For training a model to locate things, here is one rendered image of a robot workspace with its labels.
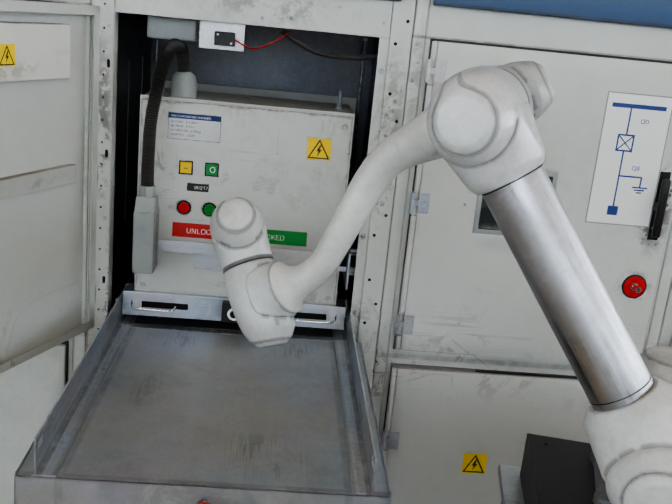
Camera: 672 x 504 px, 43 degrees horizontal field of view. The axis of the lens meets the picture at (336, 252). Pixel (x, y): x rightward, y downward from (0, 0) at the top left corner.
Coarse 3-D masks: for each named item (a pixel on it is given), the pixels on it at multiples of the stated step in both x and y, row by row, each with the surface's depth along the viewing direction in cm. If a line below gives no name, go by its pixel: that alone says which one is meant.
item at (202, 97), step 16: (144, 96) 194; (208, 96) 206; (224, 96) 210; (240, 96) 213; (256, 96) 217; (320, 112) 197; (336, 112) 197; (352, 112) 203; (352, 128) 198; (336, 288) 209
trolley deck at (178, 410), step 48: (144, 336) 200; (192, 336) 203; (240, 336) 205; (144, 384) 175; (192, 384) 178; (240, 384) 180; (288, 384) 182; (336, 384) 184; (96, 432) 155; (144, 432) 156; (192, 432) 158; (240, 432) 160; (288, 432) 162; (336, 432) 163; (48, 480) 139; (96, 480) 140; (144, 480) 141; (192, 480) 142; (240, 480) 144; (288, 480) 145; (336, 480) 147; (384, 480) 148
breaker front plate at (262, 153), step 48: (192, 144) 198; (240, 144) 198; (288, 144) 199; (336, 144) 199; (192, 192) 201; (240, 192) 201; (288, 192) 202; (336, 192) 202; (192, 240) 204; (144, 288) 207; (192, 288) 207
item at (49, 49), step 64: (0, 0) 156; (0, 64) 159; (64, 64) 176; (0, 128) 166; (64, 128) 185; (0, 192) 167; (64, 192) 189; (0, 256) 173; (64, 256) 193; (0, 320) 177; (64, 320) 197
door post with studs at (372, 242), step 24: (408, 0) 187; (408, 24) 188; (384, 48) 190; (408, 48) 190; (384, 72) 191; (384, 96) 192; (384, 120) 194; (384, 192) 198; (384, 216) 200; (360, 240) 202; (384, 240) 202; (360, 264) 203; (384, 264) 203; (360, 288) 205; (360, 312) 206; (360, 336) 208
